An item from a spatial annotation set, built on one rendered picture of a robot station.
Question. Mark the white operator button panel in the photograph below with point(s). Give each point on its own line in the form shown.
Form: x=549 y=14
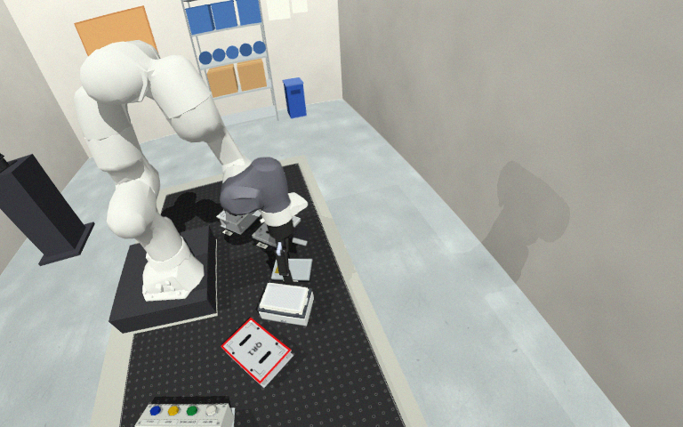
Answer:
x=187 y=415

